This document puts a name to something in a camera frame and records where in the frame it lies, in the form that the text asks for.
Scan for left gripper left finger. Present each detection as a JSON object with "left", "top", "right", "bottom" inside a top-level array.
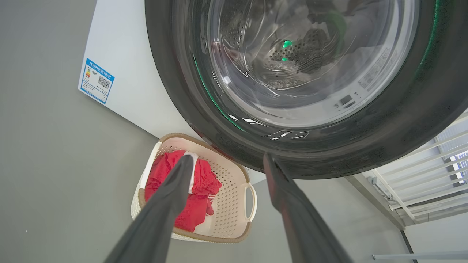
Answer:
[{"left": 103, "top": 154, "right": 195, "bottom": 263}]

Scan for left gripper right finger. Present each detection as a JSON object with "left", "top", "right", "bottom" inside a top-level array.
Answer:
[{"left": 263, "top": 153, "right": 354, "bottom": 263}]

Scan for red garment with white stripes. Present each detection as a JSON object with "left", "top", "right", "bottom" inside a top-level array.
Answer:
[{"left": 175, "top": 192, "right": 217, "bottom": 233}]

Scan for red textured garment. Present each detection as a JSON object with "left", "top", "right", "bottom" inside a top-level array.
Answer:
[{"left": 145, "top": 150, "right": 223, "bottom": 203}]

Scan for black round glass washer door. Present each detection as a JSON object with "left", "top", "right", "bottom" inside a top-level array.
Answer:
[{"left": 144, "top": 0, "right": 468, "bottom": 179}]

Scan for cream perforated laundry basket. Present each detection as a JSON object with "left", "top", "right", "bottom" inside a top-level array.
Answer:
[{"left": 131, "top": 133, "right": 258, "bottom": 244}]

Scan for white washing machine body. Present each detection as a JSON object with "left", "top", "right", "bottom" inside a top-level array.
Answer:
[{"left": 78, "top": 0, "right": 267, "bottom": 185}]

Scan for white metal rack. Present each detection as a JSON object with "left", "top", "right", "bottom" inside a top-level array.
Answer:
[{"left": 346, "top": 110, "right": 468, "bottom": 230}]

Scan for blue energy label sticker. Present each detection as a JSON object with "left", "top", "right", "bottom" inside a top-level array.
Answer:
[{"left": 78, "top": 58, "right": 115, "bottom": 105}]

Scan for steel washer drum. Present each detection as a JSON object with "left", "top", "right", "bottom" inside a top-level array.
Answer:
[{"left": 208, "top": 0, "right": 417, "bottom": 110}]

